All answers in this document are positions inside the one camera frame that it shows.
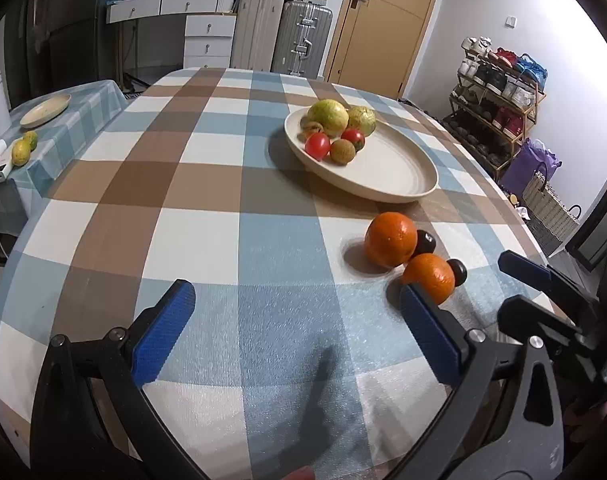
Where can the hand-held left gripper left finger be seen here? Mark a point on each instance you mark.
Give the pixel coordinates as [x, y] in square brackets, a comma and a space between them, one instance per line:
[163, 332]

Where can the white light switch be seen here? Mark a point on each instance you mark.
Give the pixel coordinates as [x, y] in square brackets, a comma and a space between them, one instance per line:
[510, 21]

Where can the wooden door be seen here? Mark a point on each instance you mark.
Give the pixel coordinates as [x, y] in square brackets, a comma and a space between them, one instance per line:
[383, 35]

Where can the purple bag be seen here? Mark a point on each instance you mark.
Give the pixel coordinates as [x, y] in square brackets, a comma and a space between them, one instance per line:
[526, 170]

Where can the blue brown checked tablecloth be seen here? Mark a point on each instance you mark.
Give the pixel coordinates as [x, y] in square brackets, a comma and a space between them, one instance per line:
[208, 200]

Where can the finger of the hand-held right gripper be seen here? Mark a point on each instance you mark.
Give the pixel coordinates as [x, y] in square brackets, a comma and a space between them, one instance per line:
[526, 267]
[528, 315]

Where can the large yellow-green guava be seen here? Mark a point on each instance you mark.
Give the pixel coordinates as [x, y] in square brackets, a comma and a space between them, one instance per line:
[327, 116]

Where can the dark grey fridge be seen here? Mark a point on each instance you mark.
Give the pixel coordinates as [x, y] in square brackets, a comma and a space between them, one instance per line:
[76, 20]

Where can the white desk with drawers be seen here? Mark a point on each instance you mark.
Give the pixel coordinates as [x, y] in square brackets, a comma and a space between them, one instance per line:
[208, 30]

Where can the deep orange mandarin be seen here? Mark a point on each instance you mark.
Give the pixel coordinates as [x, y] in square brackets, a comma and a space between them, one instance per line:
[391, 239]

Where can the person's right hand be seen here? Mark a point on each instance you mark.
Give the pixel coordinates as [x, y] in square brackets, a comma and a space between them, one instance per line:
[588, 417]

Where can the teal checked tablecloth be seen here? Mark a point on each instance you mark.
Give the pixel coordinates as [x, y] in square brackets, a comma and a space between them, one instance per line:
[73, 125]

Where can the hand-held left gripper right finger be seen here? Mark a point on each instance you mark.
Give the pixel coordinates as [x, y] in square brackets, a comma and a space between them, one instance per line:
[428, 330]

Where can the silver suitcase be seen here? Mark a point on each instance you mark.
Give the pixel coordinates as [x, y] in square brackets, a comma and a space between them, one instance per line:
[301, 40]

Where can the rows of shoes on rack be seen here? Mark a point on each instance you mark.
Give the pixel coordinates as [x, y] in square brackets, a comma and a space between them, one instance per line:
[493, 80]

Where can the red cherry tomato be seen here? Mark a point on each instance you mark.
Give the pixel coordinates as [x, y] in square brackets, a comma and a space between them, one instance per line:
[352, 136]
[317, 145]

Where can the dark plum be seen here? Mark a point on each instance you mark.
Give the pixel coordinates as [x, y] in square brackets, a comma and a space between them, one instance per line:
[426, 242]
[458, 272]

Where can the black framed panel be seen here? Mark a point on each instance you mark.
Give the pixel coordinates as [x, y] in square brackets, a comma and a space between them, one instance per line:
[591, 240]

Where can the green spotted guava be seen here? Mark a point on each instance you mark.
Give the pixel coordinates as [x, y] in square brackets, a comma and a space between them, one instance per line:
[362, 120]

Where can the small cream plate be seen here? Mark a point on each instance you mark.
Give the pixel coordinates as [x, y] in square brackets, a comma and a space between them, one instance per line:
[45, 110]

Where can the light orange mandarin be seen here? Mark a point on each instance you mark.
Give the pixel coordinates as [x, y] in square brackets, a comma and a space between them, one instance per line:
[431, 276]

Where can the beige suitcase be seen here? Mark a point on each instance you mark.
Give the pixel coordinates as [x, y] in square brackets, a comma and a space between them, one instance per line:
[256, 32]

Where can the large cream plate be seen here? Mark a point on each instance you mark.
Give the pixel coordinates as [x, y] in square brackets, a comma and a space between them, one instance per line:
[388, 165]

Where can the wooden shoe rack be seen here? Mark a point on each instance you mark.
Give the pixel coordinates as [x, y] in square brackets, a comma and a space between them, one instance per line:
[531, 120]

